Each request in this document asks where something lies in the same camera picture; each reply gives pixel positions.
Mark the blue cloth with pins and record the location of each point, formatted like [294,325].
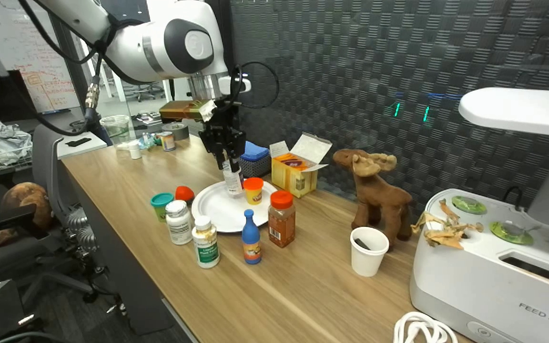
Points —
[254,152]

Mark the white paper cup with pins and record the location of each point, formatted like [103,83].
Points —
[368,249]

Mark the white paper plate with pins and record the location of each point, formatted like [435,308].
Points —
[227,213]

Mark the teal lid small jar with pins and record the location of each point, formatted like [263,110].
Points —
[158,203]

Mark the yellow open cardboard box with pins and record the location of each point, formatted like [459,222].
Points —
[295,169]

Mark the white hydroponic planter appliance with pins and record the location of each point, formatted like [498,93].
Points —
[494,285]

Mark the brown plush moose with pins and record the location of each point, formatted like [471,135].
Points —
[377,203]

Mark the orange lid spice jar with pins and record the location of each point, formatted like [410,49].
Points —
[280,218]

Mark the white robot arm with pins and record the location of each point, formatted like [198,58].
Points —
[179,39]

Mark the blue cap small bottle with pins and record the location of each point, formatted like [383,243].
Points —
[250,241]

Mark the orange lid small jar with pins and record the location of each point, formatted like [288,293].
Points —
[252,190]

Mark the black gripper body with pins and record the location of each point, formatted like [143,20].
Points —
[221,135]

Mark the white bottle green label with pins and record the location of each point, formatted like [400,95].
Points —
[204,239]

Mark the brown plush toy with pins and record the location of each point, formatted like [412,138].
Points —
[32,213]

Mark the red plastic strawberry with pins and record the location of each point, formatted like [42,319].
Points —
[183,194]

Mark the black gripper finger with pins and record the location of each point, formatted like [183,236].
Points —
[219,159]
[234,161]

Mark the black office chair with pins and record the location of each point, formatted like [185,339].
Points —
[71,245]

